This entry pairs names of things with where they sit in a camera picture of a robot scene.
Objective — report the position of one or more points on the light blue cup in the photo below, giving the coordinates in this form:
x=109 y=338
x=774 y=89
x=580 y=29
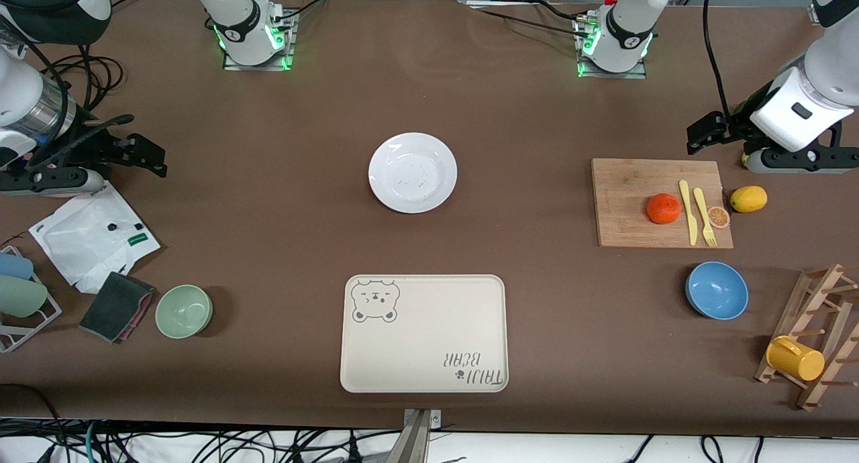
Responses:
x=15 y=267

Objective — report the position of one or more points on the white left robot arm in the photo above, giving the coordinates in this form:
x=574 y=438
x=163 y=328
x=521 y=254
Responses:
x=631 y=27

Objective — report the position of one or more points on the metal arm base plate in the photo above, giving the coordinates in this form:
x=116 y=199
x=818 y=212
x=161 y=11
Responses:
x=614 y=75
x=258 y=67

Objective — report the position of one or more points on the white round plate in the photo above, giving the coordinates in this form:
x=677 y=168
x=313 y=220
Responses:
x=413 y=173

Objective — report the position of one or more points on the yellow plastic knife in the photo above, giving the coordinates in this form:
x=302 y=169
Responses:
x=690 y=221

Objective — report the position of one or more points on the wooden cup rack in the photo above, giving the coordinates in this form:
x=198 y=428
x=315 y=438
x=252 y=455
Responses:
x=805 y=310

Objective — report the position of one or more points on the yellow plastic fork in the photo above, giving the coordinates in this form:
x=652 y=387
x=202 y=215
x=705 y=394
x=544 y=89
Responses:
x=703 y=211

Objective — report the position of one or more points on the wooden cutting board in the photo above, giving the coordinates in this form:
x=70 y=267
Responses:
x=624 y=201

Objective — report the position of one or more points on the white plastic bag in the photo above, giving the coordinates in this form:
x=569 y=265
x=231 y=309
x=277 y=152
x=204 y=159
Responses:
x=80 y=241

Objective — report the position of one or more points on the blue bowl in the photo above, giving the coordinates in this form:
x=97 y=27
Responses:
x=717 y=290

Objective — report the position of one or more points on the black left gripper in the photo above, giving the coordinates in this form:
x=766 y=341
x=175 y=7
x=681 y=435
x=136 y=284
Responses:
x=740 y=125

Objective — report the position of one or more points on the yellow cup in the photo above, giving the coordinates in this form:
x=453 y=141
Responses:
x=798 y=362

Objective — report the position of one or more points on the toy orange slice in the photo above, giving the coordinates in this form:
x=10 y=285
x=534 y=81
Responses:
x=719 y=217

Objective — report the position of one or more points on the beige bear print tray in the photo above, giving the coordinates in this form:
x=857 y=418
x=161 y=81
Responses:
x=423 y=342

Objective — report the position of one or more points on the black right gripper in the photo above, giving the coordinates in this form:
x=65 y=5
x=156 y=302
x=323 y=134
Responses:
x=86 y=143

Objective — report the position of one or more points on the pale green cup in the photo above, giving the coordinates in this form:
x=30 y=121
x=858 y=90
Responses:
x=20 y=296

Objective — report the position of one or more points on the pale green bowl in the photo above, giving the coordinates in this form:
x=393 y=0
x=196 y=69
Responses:
x=184 y=311

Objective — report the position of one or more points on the dark grey folded cloth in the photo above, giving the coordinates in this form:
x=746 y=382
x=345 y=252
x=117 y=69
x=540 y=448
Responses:
x=114 y=305

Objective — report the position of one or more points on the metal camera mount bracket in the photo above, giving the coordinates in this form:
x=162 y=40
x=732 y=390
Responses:
x=416 y=443

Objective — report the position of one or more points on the aluminium corner bar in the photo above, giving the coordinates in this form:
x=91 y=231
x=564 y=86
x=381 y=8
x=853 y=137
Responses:
x=815 y=15

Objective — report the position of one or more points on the orange fruit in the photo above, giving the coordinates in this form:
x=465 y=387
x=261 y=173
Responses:
x=664 y=209

